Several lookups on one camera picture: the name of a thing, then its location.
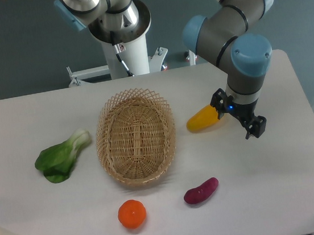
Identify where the yellow mango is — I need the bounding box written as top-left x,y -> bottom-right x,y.
186,105 -> 227,133

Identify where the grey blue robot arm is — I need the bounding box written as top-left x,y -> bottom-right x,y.
54,0 -> 274,137

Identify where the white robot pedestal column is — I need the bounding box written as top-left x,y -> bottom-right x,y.
88,0 -> 151,66

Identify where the white metal base frame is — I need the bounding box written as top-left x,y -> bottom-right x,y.
64,42 -> 201,88

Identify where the green bok choy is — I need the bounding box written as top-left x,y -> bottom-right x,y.
34,129 -> 92,184

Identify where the black cable on pedestal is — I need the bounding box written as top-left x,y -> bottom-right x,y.
109,28 -> 135,79

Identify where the purple sweet potato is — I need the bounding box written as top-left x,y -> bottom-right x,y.
183,177 -> 219,205

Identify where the woven wicker basket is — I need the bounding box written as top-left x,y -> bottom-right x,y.
96,88 -> 176,187

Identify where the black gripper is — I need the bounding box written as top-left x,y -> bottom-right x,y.
210,89 -> 267,140

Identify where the orange tangerine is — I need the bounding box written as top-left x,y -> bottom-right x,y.
118,199 -> 147,229

